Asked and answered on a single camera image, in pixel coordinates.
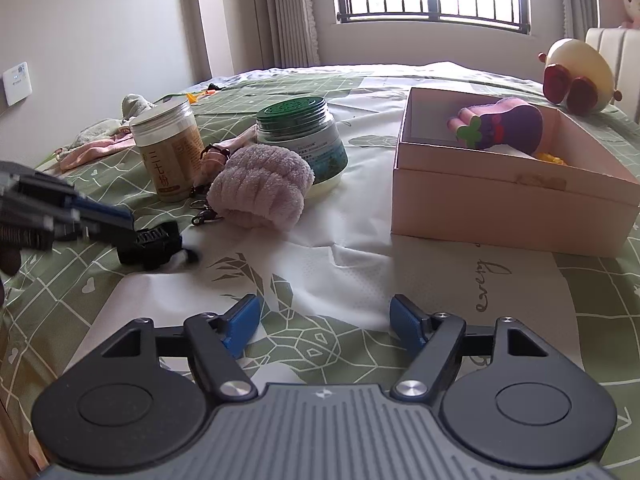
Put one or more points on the clear jar beige lid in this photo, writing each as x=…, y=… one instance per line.
x=170, y=144

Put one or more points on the yellow item in box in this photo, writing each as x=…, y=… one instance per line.
x=546, y=157

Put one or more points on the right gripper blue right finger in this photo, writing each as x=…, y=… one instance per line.
x=434, y=344

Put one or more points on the cream padded headboard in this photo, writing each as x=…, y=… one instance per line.
x=620, y=47

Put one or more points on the pink plaid plush keychain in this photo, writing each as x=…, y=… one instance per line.
x=213, y=159

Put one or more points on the white wall switch panel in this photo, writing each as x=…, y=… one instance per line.
x=16, y=84

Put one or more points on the jar with green lid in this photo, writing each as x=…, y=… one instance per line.
x=305, y=126

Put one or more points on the grey white sock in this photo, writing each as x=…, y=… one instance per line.
x=133, y=105

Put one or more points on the pink cloth on bed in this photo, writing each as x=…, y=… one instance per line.
x=94, y=150

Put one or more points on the cream round plush toy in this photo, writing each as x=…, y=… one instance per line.
x=578, y=77

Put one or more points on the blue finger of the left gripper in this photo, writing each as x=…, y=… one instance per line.
x=103, y=222

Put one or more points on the orange small toy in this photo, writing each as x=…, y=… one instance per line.
x=194, y=97

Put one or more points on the black hair claw clip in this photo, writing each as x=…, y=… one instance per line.
x=152, y=248

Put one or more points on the grey knitted cloth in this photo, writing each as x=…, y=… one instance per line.
x=105, y=129

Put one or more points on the pink cardboard box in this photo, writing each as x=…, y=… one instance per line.
x=585, y=205

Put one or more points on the grey curtain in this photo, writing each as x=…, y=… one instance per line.
x=287, y=33

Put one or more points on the green patterned bed sheet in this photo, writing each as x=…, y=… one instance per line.
x=324, y=286

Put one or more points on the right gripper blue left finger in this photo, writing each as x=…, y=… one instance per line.
x=216, y=343

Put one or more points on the pink fluffy wristband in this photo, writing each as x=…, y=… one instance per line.
x=262, y=186

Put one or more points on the purple eggplant plush toy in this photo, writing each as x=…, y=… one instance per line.
x=511, y=121

